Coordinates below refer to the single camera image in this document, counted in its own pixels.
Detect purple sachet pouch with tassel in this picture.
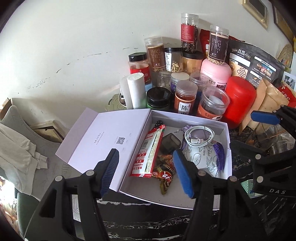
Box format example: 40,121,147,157
176,125,226,172

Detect white gift box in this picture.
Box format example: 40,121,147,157
56,108,232,209

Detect jar of seeds black lid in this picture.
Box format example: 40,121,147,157
164,47,183,73

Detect light grey garment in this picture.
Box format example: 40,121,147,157
1,124,48,195

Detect brown kraft paper bag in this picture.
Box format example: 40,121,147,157
239,79,289,134

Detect black oatmeal bag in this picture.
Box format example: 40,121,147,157
226,39,285,88

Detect red plastic canister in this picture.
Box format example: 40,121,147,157
222,76,256,129

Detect brown red snack packet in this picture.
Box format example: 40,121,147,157
152,154,176,195

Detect black lid dark jar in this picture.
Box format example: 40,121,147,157
147,87,171,111

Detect blue white medicine box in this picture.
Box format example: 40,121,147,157
241,179,262,198

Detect small dark plastic case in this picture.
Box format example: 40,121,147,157
159,133,181,155

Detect clear jar orange label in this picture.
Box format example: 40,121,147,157
197,87,230,121

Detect red label sauce jar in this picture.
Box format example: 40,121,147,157
128,52,151,85

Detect red white packet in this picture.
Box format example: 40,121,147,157
130,124,166,178

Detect gold picture frame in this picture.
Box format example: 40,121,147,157
241,0,268,30

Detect pink plastic jar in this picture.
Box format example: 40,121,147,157
200,59,232,90

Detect white paper roll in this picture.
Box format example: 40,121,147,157
119,72,147,109

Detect orange jar black lid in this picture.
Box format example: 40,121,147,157
183,51,204,75

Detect tall jar red label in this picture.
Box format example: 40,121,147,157
181,13,199,53

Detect jar with red powder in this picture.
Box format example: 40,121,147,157
174,80,198,115

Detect white cable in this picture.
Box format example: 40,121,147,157
184,125,215,147

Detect black polka dot scrunchie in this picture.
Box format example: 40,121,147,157
155,120,163,126

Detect clear glass mug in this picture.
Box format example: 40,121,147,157
246,123,295,155

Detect tall jar dark brown label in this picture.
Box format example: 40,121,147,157
207,25,229,65

